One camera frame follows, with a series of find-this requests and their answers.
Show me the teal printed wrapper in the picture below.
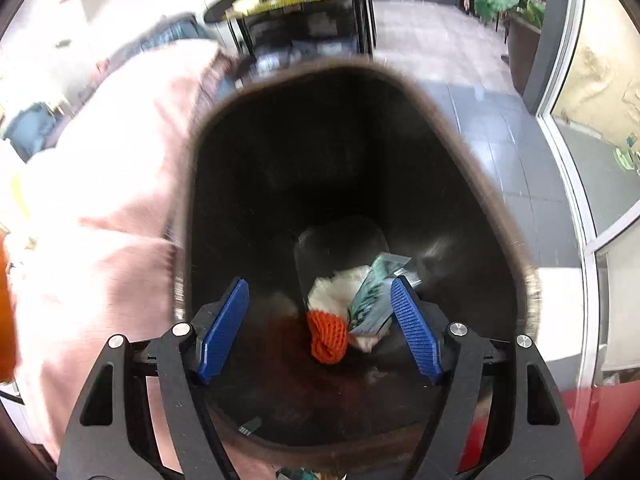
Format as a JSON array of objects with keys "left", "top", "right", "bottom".
[{"left": 347, "top": 253, "right": 412, "bottom": 336}]

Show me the dark brown plant pot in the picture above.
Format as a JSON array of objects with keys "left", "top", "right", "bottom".
[{"left": 506, "top": 15, "right": 542, "bottom": 96}]

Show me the red glossy panel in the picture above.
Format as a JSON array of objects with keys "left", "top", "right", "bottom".
[{"left": 550, "top": 380, "right": 640, "bottom": 480}]

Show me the black metal rolling cart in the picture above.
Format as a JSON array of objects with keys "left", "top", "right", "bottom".
[{"left": 202, "top": 0, "right": 377, "bottom": 78}]

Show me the orange foam net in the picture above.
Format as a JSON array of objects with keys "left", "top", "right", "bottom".
[{"left": 306, "top": 310, "right": 349, "bottom": 365}]

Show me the crumpled white tissue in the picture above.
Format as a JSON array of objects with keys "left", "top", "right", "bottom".
[{"left": 306, "top": 267, "right": 381, "bottom": 353}]

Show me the green leafy plant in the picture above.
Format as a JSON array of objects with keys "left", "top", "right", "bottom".
[{"left": 474, "top": 0, "right": 546, "bottom": 28}]

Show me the brown plastic trash bin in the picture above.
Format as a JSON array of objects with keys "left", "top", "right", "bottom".
[{"left": 172, "top": 52, "right": 543, "bottom": 463}]

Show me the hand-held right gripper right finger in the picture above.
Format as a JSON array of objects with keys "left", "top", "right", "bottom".
[{"left": 390, "top": 275, "right": 586, "bottom": 480}]

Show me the blue grey clothes pile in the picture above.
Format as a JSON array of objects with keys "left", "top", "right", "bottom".
[{"left": 100, "top": 12, "right": 211, "bottom": 61}]

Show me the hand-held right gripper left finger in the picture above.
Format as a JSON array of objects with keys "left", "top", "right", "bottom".
[{"left": 59, "top": 277, "right": 251, "bottom": 480}]

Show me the blue cloth bundle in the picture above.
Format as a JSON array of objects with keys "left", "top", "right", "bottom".
[{"left": 0, "top": 102, "right": 66, "bottom": 161}]

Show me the pink blanket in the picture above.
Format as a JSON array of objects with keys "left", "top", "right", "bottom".
[{"left": 10, "top": 40, "right": 241, "bottom": 476}]

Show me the white framed glass partition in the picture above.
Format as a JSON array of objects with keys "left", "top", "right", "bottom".
[{"left": 537, "top": 0, "right": 640, "bottom": 391}]

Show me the orange object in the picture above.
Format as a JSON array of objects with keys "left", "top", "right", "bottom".
[{"left": 0, "top": 240, "right": 18, "bottom": 381}]

